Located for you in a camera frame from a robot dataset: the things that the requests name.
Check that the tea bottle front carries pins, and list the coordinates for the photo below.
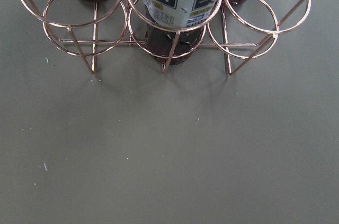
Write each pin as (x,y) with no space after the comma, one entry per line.
(173,15)

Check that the copper wire bottle rack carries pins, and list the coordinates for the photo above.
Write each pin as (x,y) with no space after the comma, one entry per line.
(81,40)

